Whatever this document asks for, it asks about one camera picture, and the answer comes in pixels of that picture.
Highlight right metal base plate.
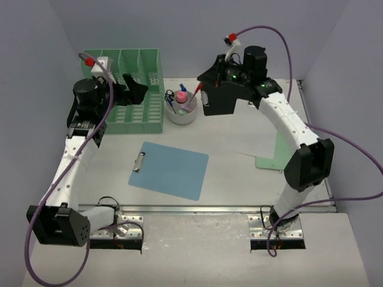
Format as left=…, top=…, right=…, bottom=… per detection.
left=248, top=214, right=303, bottom=240

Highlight red pen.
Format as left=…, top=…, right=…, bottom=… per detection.
left=188, top=82, right=203, bottom=105

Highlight white clipboard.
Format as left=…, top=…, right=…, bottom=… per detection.
left=226, top=100, right=276, bottom=158

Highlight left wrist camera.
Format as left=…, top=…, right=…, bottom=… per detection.
left=85, top=56, right=116, bottom=83

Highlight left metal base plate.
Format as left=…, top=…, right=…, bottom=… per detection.
left=91, top=213, right=144, bottom=240

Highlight black clipboard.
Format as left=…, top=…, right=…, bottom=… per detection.
left=201, top=85, right=254, bottom=116

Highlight blue clipboard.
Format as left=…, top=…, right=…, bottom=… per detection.
left=129, top=142, right=209, bottom=201

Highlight metal base plate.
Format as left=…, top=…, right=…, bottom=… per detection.
left=248, top=214, right=303, bottom=240
left=91, top=213, right=144, bottom=240

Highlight green mesh file organizer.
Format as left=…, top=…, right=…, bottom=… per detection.
left=84, top=48, right=165, bottom=135

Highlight purple highlighter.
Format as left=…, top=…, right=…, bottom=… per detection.
left=181, top=105, right=192, bottom=112

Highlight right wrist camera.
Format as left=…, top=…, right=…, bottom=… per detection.
left=224, top=33, right=241, bottom=62

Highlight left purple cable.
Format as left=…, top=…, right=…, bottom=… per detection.
left=24, top=53, right=145, bottom=285

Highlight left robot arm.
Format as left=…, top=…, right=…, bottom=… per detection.
left=26, top=74, right=148, bottom=247

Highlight white round desk organizer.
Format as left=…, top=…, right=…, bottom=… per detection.
left=164, top=90, right=197, bottom=125

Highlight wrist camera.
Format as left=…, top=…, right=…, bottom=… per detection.
left=224, top=33, right=241, bottom=62
left=85, top=56, right=116, bottom=83

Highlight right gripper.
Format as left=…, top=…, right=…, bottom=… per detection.
left=199, top=56, right=251, bottom=90

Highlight black handled scissors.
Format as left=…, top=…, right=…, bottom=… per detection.
left=164, top=89, right=175, bottom=104

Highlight green clipboard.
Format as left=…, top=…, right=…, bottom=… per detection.
left=255, top=132, right=291, bottom=173

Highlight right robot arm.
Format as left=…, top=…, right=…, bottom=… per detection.
left=197, top=45, right=335, bottom=235

